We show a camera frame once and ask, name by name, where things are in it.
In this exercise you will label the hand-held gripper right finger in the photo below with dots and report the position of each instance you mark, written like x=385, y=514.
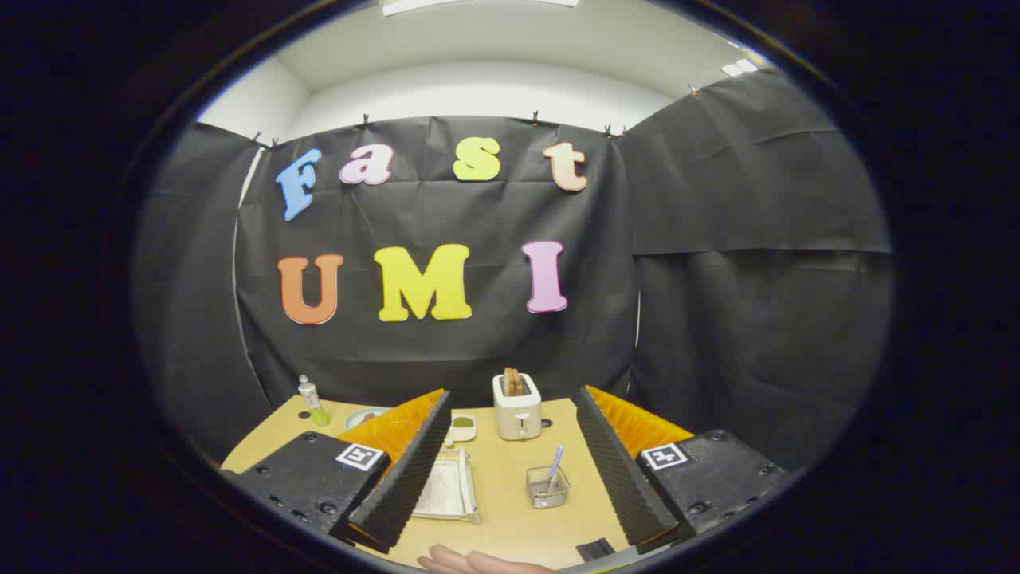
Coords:
x=621, y=478

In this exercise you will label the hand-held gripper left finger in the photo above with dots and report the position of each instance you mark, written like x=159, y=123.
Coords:
x=406, y=478

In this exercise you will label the clear square basket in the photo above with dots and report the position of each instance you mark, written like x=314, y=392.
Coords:
x=548, y=494

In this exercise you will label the pale green plate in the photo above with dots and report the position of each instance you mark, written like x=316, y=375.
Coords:
x=362, y=416

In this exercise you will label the white divided tray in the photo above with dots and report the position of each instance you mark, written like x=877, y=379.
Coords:
x=462, y=434

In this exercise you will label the black table clamp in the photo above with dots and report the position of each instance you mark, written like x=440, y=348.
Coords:
x=594, y=550

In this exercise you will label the white toaster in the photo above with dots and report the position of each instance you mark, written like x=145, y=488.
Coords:
x=518, y=414

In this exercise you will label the clear bottle with green liquid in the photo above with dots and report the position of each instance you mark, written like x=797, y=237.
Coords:
x=311, y=399

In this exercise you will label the black backdrop cloth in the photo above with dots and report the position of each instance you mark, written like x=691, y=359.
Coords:
x=478, y=351

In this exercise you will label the row of black cloth clips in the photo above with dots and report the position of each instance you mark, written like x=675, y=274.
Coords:
x=365, y=121

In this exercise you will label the small ceiling light panel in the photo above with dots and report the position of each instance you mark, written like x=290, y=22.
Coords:
x=739, y=68

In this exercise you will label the long ceiling light panel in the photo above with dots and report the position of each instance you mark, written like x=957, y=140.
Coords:
x=478, y=5

